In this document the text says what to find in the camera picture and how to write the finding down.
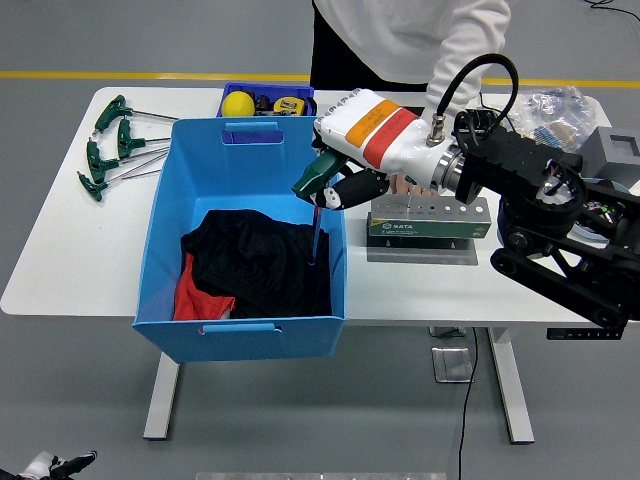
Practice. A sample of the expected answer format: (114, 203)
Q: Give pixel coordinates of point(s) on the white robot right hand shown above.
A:
(390, 135)

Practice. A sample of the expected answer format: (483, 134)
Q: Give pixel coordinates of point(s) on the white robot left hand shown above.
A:
(45, 467)

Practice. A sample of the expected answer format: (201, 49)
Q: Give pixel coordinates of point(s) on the person's left hand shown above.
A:
(410, 187)

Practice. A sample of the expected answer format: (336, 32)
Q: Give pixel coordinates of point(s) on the green grey hex key stand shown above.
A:
(425, 229)

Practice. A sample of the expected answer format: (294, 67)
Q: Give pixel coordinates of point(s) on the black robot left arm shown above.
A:
(10, 476)

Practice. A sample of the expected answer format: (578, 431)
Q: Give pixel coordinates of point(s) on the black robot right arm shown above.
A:
(525, 150)

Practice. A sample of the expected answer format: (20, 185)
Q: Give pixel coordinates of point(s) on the person's left forearm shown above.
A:
(450, 75)

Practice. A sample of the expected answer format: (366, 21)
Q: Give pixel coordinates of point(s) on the large light blue plastic box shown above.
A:
(250, 170)

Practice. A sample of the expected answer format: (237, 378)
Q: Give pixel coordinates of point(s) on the grey square box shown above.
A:
(600, 145)

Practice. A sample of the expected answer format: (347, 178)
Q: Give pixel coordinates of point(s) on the person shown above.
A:
(390, 35)

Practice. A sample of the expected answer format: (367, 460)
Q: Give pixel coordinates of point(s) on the yellow tape measure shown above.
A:
(289, 105)

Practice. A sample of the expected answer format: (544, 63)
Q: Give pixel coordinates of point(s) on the small dark blue bin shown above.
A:
(270, 88)

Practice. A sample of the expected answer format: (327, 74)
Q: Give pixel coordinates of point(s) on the dark brown roll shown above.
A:
(263, 102)

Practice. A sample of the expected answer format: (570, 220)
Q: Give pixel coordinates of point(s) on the white table leg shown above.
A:
(512, 390)
(162, 400)

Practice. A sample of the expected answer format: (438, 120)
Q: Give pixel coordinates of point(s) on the taped resistor strips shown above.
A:
(555, 134)

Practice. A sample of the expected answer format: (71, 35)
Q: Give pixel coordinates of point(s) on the yellow ball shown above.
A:
(238, 105)

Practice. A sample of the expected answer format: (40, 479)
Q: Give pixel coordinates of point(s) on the black cloth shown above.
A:
(265, 260)

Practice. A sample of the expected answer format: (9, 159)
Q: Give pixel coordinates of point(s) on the clear plastic parts bag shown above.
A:
(565, 105)

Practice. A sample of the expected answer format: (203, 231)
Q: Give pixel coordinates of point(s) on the metal floor plate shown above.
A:
(452, 365)

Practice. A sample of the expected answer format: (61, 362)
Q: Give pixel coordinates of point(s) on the black table control panel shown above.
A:
(565, 335)

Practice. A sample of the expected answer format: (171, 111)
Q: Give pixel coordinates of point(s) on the red cloth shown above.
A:
(192, 300)

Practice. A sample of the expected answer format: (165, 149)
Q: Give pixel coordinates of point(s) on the metal table bracket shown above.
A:
(446, 331)

